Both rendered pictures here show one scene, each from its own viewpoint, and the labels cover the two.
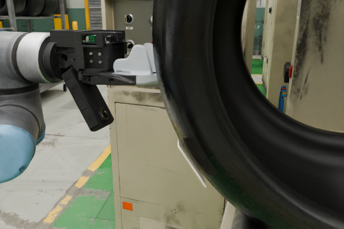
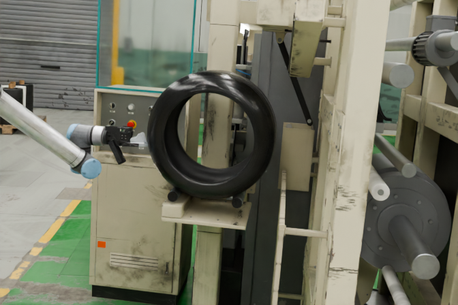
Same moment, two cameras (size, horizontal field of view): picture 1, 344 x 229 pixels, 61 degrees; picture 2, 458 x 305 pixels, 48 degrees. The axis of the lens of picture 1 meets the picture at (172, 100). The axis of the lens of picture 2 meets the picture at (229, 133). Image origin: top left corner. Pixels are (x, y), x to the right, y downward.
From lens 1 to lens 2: 1.89 m
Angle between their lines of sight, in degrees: 15
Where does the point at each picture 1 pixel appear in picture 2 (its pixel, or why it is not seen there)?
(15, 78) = (86, 143)
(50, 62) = (105, 137)
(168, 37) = (153, 133)
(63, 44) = (110, 131)
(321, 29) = (211, 126)
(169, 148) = (137, 195)
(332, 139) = (211, 170)
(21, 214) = not seen: outside the picture
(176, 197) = (141, 232)
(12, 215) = not seen: outside the picture
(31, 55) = (99, 135)
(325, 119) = (215, 165)
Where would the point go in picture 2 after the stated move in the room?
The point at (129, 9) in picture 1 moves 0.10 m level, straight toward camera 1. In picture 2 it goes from (113, 99) to (116, 101)
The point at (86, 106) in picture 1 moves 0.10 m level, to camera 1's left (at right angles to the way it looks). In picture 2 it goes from (117, 154) to (94, 154)
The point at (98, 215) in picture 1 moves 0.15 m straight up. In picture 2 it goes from (61, 273) to (62, 252)
